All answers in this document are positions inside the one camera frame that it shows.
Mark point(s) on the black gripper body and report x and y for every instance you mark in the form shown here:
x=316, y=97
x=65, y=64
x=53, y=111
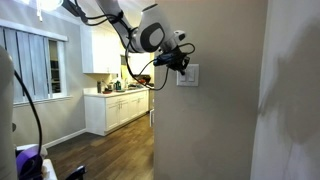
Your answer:
x=166, y=57

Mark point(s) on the white rocker light switch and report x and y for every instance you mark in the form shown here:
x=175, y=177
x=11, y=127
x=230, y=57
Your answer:
x=191, y=75
x=183, y=78

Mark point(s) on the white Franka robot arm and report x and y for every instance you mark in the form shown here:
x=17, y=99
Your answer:
x=150, y=33

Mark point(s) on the bright ceiling light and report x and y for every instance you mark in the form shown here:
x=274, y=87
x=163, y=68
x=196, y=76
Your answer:
x=50, y=3

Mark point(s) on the green bottle on counter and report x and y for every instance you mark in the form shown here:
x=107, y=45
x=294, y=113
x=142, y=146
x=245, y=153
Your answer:
x=117, y=85

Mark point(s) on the white upper kitchen cabinet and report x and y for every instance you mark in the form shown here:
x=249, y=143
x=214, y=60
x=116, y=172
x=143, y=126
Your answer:
x=100, y=50

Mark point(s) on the white lower kitchen cabinets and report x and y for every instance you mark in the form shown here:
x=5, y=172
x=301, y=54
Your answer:
x=115, y=110

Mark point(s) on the dark bottle on counter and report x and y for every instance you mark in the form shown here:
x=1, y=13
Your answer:
x=99, y=87

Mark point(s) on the dark ceiling fan blade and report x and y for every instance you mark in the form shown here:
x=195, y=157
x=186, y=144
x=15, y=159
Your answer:
x=75, y=8

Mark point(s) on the white baseboard trim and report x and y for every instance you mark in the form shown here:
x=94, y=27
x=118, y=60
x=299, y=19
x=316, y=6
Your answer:
x=65, y=138

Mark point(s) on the white vertical window blinds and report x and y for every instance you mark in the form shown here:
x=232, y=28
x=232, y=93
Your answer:
x=28, y=66

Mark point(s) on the dark chair edge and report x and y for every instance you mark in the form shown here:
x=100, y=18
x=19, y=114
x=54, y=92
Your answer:
x=76, y=172

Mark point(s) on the white box under purple object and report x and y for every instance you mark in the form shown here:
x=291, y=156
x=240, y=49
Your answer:
x=50, y=170

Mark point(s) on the purple round object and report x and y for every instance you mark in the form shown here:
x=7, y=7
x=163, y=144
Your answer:
x=28, y=163

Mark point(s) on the white double switch wall plate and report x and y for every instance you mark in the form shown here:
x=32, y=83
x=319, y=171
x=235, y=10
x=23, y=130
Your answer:
x=191, y=78

